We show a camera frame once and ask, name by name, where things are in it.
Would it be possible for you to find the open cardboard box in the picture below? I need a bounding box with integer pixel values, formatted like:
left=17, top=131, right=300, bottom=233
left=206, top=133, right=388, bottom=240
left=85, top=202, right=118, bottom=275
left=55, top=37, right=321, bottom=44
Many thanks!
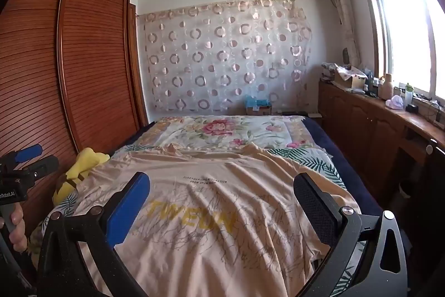
left=334, top=64, right=367, bottom=89

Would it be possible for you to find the circle-patterned sheer curtain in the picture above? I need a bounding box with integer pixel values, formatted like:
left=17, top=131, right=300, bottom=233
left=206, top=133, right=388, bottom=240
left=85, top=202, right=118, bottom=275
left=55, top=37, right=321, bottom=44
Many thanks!
left=137, top=0, right=312, bottom=113

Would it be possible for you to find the wooden sideboard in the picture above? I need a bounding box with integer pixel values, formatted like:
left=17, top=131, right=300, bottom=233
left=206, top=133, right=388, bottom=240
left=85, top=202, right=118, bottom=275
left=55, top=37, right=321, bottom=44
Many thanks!
left=318, top=79, right=445, bottom=214

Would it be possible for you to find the person's left hand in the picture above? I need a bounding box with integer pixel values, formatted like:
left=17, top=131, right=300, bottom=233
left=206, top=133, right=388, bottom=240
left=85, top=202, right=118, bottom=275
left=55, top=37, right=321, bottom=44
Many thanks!
left=0, top=201, right=28, bottom=253

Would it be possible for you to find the yellow plush toy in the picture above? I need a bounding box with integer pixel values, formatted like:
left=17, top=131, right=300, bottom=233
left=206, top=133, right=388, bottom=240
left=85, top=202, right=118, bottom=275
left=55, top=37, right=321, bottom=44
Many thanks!
left=52, top=147, right=111, bottom=205

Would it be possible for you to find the beige printed t-shirt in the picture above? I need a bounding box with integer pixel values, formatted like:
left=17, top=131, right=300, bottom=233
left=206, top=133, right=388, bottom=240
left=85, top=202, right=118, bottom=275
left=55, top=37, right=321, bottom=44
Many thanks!
left=47, top=142, right=362, bottom=297

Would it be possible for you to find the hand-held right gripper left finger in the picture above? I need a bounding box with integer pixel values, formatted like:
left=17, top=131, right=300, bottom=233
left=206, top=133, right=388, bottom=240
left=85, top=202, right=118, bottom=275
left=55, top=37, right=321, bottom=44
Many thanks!
left=36, top=172, right=152, bottom=297

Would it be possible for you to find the wooden-framed window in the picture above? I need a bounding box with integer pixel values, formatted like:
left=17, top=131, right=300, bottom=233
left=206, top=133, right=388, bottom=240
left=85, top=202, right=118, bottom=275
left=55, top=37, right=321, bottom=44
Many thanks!
left=355, top=0, right=445, bottom=99

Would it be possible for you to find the beige bottle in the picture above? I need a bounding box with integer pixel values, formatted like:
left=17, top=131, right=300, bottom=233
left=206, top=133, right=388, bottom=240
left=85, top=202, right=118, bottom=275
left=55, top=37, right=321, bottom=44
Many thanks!
left=378, top=73, right=394, bottom=100

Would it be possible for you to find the wooden louvred wardrobe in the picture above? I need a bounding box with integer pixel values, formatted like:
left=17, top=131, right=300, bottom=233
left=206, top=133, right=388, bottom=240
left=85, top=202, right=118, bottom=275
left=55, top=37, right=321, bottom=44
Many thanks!
left=0, top=0, right=148, bottom=238

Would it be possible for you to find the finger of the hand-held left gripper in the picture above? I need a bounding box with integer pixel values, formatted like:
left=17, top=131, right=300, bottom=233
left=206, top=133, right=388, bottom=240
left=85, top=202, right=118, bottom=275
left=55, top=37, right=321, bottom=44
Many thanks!
left=19, top=155, right=59, bottom=180
left=0, top=144, right=43, bottom=172

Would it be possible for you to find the blue carton box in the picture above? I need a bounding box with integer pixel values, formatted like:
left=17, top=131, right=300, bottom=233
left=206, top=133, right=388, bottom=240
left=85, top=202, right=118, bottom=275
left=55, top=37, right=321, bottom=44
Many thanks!
left=245, top=96, right=272, bottom=116

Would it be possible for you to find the pale window curtain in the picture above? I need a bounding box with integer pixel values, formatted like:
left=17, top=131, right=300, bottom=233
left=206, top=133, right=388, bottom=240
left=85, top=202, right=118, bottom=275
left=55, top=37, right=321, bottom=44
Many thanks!
left=325, top=0, right=362, bottom=66

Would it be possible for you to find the floral quilt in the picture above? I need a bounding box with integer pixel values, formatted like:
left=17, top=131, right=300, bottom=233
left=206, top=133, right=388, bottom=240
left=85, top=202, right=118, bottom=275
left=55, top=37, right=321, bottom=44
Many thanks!
left=28, top=115, right=364, bottom=297

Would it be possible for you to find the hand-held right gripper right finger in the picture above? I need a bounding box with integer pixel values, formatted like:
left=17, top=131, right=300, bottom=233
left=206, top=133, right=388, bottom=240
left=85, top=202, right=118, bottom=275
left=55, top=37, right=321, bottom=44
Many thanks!
left=293, top=172, right=409, bottom=297

